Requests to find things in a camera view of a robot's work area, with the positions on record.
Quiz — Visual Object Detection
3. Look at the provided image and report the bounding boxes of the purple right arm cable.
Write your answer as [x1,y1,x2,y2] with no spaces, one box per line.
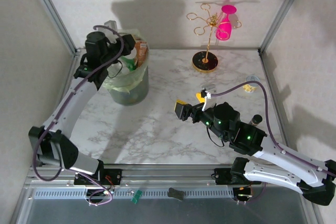
[209,81,336,206]

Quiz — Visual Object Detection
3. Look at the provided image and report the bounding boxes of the yellow tin can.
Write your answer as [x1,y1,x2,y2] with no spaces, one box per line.
[243,75,260,94]

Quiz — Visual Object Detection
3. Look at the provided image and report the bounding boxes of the small black bracket piece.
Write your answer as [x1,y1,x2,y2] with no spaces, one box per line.
[167,187,185,201]

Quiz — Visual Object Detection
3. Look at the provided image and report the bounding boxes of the pale green bin liner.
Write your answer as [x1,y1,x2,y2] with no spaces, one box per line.
[102,27,150,95]

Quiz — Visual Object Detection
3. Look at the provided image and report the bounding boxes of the perforated metal cable tray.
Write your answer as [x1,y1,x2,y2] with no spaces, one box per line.
[31,188,236,200]

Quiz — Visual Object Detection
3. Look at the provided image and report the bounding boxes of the brown Nescafe coffee bottle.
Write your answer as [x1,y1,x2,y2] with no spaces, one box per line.
[131,34,148,68]

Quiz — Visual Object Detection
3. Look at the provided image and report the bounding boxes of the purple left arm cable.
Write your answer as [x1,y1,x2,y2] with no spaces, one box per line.
[31,25,125,206]

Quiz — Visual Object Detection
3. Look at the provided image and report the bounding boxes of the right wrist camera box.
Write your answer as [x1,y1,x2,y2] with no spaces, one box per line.
[201,83,217,100]

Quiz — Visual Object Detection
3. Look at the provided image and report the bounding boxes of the pink wine glass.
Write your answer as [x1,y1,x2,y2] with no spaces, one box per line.
[215,5,237,41]

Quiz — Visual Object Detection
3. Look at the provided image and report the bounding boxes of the small dark brown bottle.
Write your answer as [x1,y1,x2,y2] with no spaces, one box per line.
[248,114,264,127]

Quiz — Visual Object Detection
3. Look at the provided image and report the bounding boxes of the aluminium mounting rail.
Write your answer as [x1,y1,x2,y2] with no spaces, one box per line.
[22,165,313,189]

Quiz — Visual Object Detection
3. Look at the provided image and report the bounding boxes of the thin black left gripper cable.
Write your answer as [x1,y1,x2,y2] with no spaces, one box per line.
[107,59,124,79]

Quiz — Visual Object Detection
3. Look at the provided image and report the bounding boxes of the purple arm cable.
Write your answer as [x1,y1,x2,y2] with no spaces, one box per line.
[31,25,125,206]
[209,81,336,206]

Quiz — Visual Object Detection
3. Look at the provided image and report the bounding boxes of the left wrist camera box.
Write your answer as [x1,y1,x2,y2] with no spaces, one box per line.
[104,19,118,44]

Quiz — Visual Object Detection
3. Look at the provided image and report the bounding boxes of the thin black right gripper cable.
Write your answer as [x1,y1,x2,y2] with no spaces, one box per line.
[206,126,226,147]

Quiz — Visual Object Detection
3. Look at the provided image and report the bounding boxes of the aluminium side rail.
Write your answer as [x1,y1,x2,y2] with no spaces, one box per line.
[56,52,81,109]
[258,49,289,143]

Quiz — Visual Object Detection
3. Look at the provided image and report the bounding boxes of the grey mesh waste bin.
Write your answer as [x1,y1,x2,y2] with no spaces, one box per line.
[106,28,150,106]

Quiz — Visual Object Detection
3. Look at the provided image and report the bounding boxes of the gold wire glass rack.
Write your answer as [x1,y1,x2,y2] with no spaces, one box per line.
[186,3,243,74]

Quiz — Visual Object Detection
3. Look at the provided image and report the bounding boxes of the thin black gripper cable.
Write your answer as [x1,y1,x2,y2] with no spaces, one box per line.
[107,59,124,79]
[206,126,226,147]

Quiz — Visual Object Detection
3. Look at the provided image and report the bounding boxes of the aluminium frame post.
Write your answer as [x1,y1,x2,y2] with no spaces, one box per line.
[258,0,311,55]
[25,0,81,56]

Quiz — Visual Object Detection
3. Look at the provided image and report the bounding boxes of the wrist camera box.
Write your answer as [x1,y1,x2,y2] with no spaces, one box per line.
[104,19,118,44]
[201,83,217,100]

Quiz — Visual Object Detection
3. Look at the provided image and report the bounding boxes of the small green clip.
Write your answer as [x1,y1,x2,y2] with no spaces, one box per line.
[130,189,144,205]

